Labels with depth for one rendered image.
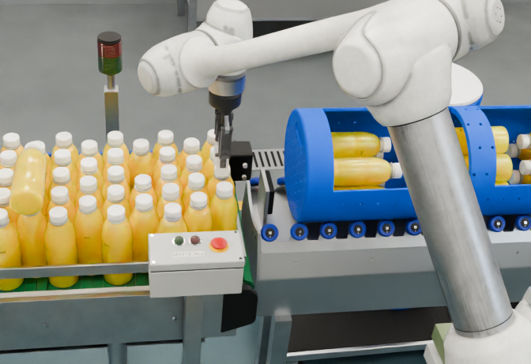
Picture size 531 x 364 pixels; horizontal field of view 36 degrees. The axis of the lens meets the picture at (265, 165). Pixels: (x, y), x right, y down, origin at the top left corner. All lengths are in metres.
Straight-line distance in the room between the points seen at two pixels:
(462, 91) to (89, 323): 1.31
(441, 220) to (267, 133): 2.81
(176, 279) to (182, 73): 0.45
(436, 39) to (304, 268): 0.97
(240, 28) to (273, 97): 2.63
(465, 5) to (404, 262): 0.97
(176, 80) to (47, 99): 2.71
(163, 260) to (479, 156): 0.80
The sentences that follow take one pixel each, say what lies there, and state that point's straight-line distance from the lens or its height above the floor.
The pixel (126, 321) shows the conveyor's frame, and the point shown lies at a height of 0.81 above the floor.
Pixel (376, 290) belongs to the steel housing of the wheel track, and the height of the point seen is 0.74.
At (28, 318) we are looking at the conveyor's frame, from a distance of 2.02.
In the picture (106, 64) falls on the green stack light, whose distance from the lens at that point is 2.22.
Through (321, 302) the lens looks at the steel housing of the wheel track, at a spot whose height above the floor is 0.69.
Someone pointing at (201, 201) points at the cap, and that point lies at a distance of 1.89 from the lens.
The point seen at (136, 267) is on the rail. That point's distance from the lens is 1.93.
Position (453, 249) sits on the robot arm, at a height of 1.45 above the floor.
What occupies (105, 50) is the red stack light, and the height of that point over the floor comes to 1.24.
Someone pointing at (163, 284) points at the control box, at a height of 1.04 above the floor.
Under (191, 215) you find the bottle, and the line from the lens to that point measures 1.91.
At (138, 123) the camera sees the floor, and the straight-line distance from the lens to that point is 4.11.
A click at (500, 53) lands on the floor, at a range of 5.21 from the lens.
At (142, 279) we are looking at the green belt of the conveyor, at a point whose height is 0.90.
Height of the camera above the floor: 2.31
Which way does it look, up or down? 37 degrees down
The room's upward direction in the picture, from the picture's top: 6 degrees clockwise
